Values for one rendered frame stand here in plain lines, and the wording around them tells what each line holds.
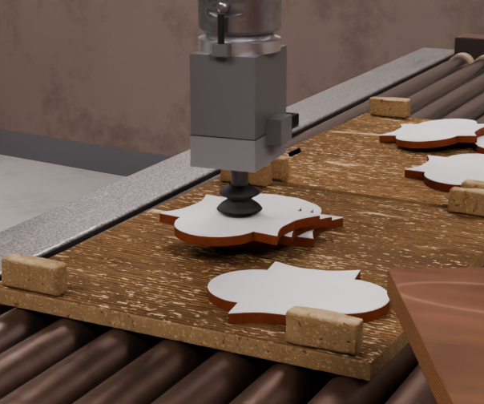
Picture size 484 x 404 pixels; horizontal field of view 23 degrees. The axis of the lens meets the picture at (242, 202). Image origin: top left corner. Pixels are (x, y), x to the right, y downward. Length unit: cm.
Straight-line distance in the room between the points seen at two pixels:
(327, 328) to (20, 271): 28
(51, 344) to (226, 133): 25
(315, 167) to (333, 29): 300
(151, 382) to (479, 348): 33
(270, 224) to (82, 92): 409
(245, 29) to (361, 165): 42
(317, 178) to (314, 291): 40
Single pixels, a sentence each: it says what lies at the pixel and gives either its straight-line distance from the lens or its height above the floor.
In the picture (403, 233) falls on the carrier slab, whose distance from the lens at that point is 115.
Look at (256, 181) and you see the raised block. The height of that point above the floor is 94.
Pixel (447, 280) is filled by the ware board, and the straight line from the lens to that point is 72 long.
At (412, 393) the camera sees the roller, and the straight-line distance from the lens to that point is 85.
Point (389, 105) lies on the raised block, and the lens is 168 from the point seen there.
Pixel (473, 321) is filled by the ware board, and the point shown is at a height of 104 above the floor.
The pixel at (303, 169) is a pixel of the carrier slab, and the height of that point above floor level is 94.
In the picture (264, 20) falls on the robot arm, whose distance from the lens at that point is 103.
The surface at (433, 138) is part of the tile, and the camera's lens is 148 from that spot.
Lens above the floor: 128
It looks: 16 degrees down
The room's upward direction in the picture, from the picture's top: straight up
